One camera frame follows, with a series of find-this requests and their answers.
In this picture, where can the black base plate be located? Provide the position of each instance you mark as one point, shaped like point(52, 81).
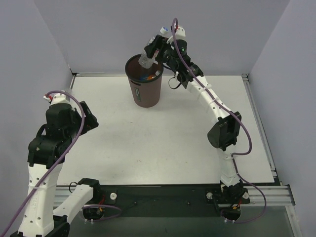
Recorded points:
point(175, 201)

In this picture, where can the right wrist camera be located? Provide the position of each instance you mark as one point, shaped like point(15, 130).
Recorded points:
point(180, 34)

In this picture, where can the blue label plastic bottle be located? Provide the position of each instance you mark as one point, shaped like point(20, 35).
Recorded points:
point(156, 73)

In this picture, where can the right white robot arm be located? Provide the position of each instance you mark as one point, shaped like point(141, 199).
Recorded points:
point(225, 124)

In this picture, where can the orange label plastic bottle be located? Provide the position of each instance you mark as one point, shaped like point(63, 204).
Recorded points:
point(149, 77)

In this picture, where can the clear crumpled plastic bottle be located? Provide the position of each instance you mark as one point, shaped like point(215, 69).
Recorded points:
point(68, 93)

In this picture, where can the brown plastic waste bin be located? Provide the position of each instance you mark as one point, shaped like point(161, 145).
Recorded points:
point(145, 93)

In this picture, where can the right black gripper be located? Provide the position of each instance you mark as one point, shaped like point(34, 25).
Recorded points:
point(158, 45)

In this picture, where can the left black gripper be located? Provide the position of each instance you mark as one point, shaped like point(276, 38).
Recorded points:
point(89, 118)

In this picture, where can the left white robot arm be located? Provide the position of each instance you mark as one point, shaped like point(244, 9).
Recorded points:
point(40, 218)

